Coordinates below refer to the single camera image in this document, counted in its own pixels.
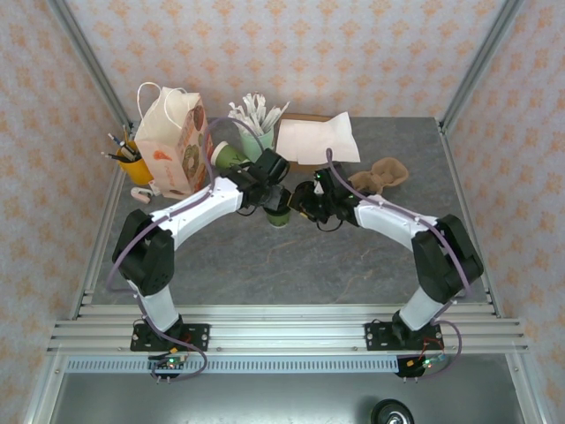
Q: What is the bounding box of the black plastic cup lid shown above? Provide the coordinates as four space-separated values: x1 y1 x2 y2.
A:
292 180 315 212

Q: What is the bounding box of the green paper coffee cup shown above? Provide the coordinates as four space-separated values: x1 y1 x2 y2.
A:
263 205 293 229

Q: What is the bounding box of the green paper cup with lettering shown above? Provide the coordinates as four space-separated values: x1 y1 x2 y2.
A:
210 140 251 171

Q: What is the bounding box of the brown pulp cup carrier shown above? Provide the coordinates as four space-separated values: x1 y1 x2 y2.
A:
348 158 410 195

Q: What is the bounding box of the printed paper takeout bag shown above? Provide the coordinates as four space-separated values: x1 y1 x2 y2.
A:
134 81 215 200

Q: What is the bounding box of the mint green straw cup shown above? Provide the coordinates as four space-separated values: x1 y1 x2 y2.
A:
240 128 277 163

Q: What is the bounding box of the white paper napkin stack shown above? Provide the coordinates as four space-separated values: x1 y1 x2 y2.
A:
275 117 304 163

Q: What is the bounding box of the paper wrapped straw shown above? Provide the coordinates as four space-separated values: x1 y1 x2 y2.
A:
252 90 267 132
227 101 249 133
240 92 256 132
260 101 291 133

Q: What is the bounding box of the brown cardboard napkin box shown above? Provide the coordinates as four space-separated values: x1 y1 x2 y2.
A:
272 112 350 177

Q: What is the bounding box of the yellow pen cup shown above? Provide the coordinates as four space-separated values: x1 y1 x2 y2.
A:
116 140 154 186

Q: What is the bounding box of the small led circuit board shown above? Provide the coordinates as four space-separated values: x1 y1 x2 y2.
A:
408 355 448 371
147 355 189 371

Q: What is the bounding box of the grey metal lower shelf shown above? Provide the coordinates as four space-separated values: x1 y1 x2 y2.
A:
26 373 544 424

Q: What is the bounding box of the black caster wheel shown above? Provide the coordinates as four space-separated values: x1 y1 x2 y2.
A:
369 397 415 424

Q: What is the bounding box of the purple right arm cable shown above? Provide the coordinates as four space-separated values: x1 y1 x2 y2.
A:
325 148 476 383

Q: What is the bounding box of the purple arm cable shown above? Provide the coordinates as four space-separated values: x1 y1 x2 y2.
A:
108 117 264 383
325 148 476 383

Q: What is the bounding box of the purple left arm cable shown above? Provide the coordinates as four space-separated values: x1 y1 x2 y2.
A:
108 117 264 383

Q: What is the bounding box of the aluminium front rail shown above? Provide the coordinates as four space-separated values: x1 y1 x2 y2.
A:
46 303 530 354

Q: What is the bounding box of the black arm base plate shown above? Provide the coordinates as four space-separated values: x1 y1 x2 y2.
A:
130 323 211 353
365 321 442 353

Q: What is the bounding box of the perforated grey cable duct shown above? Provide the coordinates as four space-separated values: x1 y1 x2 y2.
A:
64 357 401 375

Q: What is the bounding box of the aluminium frame post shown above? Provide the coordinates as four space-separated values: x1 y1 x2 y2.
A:
47 0 133 129
439 0 524 133

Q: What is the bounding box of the aluminium frame leg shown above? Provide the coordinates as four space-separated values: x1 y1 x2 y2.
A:
505 352 553 424
21 352 67 424

